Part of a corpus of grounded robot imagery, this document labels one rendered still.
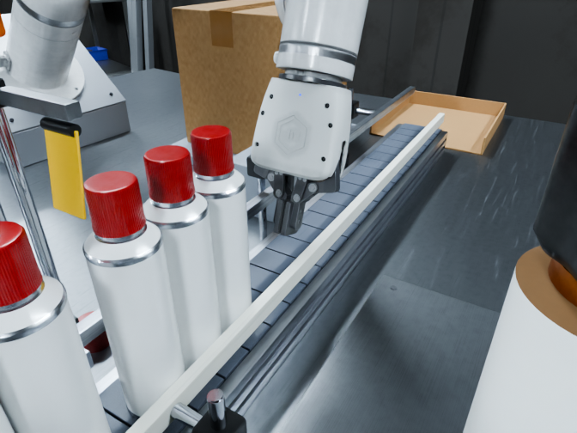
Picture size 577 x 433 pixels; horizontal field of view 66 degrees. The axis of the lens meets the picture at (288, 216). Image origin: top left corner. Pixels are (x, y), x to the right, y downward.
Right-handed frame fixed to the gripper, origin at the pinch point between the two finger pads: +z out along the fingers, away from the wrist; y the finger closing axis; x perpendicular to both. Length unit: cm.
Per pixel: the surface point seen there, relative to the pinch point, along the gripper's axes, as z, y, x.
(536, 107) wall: -39, 17, 246
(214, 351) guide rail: 9.1, 3.6, -16.5
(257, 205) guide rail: -0.8, -3.0, -2.3
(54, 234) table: 13.0, -38.4, -2.4
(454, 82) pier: -45, -28, 233
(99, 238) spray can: -1.6, 0.0, -26.2
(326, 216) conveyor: 1.8, -0.9, 13.8
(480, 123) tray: -18, 9, 81
